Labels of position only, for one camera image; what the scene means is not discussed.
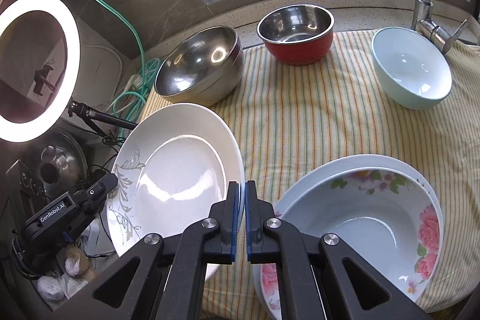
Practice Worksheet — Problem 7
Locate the pink blossom print plate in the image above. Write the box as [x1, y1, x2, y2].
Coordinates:
[252, 154, 443, 320]

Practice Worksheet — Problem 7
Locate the red steel bowl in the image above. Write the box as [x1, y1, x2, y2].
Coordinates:
[257, 4, 335, 64]

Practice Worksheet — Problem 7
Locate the steel pot lid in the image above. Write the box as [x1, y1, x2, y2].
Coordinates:
[7, 130, 89, 197]

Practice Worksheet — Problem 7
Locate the stainless steel bowl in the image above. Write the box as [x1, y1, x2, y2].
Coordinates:
[154, 25, 245, 106]

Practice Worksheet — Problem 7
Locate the ring light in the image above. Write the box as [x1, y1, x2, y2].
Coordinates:
[0, 0, 81, 142]

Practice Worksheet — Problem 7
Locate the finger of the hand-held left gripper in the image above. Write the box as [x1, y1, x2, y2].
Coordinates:
[63, 198, 104, 242]
[75, 172, 119, 210]

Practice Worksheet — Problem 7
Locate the white plate grey leaf print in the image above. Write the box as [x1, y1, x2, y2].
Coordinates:
[107, 103, 246, 283]

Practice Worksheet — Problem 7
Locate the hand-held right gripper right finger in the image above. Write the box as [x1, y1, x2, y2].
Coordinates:
[244, 179, 436, 320]

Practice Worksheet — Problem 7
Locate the deep plate rose print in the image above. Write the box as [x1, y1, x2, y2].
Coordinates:
[277, 166, 445, 306]

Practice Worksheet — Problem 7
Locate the green hose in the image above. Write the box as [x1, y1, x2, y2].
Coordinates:
[50, 0, 162, 126]

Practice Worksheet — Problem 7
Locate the white power strip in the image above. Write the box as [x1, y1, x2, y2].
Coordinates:
[109, 74, 145, 111]

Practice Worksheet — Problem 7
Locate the yellow striped cloth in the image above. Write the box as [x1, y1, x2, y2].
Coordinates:
[140, 29, 480, 313]

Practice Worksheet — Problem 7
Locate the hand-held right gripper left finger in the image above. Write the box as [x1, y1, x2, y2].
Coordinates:
[69, 181, 241, 320]

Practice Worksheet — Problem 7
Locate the light blue bowl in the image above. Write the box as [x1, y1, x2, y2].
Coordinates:
[371, 27, 453, 110]

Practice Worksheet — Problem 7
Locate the black tripod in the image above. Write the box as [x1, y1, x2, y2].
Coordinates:
[67, 100, 137, 137]

